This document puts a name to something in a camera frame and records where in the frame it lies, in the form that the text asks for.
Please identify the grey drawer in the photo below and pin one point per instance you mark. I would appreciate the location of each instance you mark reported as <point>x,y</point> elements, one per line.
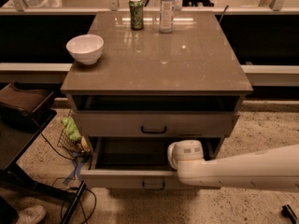
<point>138,124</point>
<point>132,163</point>

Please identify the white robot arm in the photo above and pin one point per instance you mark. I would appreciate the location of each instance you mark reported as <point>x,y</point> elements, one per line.
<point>274,169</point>

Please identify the grey drawer cabinet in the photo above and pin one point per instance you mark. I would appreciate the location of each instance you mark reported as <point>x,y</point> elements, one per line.
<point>190,70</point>

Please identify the green bag in basket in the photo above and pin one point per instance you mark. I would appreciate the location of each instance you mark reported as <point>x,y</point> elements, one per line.
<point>70,128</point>

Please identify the white ceramic bowl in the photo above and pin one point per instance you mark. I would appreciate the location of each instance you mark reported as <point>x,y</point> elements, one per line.
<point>86,49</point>

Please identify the green soda can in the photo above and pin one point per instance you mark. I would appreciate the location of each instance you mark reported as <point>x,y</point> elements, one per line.
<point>136,12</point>

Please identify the clear plastic water bottle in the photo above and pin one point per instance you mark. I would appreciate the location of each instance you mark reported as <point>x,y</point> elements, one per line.
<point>167,8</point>

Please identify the black cart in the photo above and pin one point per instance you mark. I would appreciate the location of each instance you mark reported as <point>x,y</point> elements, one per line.
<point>13,143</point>

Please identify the white sneaker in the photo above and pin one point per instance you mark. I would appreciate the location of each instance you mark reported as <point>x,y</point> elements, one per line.
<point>31,215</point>

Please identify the wire basket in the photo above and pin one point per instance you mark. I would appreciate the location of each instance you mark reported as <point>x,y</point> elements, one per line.
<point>74,148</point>

